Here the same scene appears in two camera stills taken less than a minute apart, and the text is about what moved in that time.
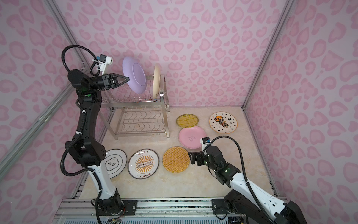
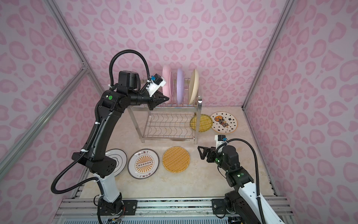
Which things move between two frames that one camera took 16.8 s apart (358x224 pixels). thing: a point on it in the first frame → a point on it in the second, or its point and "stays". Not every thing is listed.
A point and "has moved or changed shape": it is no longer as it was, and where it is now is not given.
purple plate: (134, 70) → (180, 86)
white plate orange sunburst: (143, 163) stays
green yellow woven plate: (187, 120) → (205, 124)
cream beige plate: (156, 80) has moved or changed shape
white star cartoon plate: (223, 122) stays
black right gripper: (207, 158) → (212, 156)
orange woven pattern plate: (176, 159) stays
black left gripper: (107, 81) → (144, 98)
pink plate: (190, 136) → (168, 73)
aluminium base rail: (176, 211) stays
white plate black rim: (116, 161) stays
